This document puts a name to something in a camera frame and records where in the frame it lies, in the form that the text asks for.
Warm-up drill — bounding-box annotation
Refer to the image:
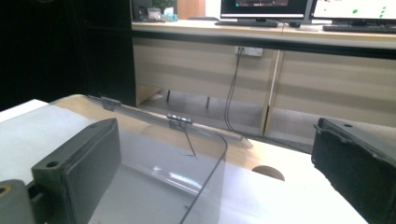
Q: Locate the dark screen computer monitor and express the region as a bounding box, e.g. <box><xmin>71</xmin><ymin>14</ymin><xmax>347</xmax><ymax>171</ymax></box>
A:
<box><xmin>214</xmin><ymin>0</ymin><xmax>310</xmax><ymax>28</ymax></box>

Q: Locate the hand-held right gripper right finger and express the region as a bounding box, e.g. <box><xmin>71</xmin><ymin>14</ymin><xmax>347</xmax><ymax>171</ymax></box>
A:
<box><xmin>311</xmin><ymin>117</ymin><xmax>396</xmax><ymax>224</ymax></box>

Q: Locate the black keyboard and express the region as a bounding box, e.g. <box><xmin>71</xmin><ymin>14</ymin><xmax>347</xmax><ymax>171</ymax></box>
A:
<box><xmin>322</xmin><ymin>24</ymin><xmax>396</xmax><ymax>35</ymax></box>

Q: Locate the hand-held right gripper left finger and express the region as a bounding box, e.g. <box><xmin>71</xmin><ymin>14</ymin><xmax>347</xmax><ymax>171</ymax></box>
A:
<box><xmin>31</xmin><ymin>117</ymin><xmax>122</xmax><ymax>224</ymax></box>

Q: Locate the black power cable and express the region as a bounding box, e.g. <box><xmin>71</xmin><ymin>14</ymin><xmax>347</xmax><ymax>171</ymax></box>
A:
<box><xmin>223</xmin><ymin>49</ymin><xmax>243</xmax><ymax>135</ymax></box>
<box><xmin>227</xmin><ymin>49</ymin><xmax>250</xmax><ymax>142</ymax></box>

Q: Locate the white wall power outlet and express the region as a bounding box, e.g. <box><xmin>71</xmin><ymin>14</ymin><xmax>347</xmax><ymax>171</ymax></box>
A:
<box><xmin>233</xmin><ymin>45</ymin><xmax>264</xmax><ymax>58</ymax></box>

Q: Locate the long wooden desk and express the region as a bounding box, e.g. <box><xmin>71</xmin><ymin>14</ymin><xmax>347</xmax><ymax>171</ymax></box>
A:
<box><xmin>130</xmin><ymin>18</ymin><xmax>396</xmax><ymax>138</ymax></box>

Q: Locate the grey box with clear lid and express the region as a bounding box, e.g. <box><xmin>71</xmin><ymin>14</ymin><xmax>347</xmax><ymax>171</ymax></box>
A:
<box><xmin>49</xmin><ymin>93</ymin><xmax>254</xmax><ymax>224</ymax></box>

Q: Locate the white screen computer monitor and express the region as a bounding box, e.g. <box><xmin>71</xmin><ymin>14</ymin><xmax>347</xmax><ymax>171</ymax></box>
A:
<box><xmin>312</xmin><ymin>0</ymin><xmax>396</xmax><ymax>22</ymax></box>

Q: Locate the white table mat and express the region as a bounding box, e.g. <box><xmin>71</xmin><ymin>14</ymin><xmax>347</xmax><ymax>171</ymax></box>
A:
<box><xmin>0</xmin><ymin>98</ymin><xmax>372</xmax><ymax>224</ymax></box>

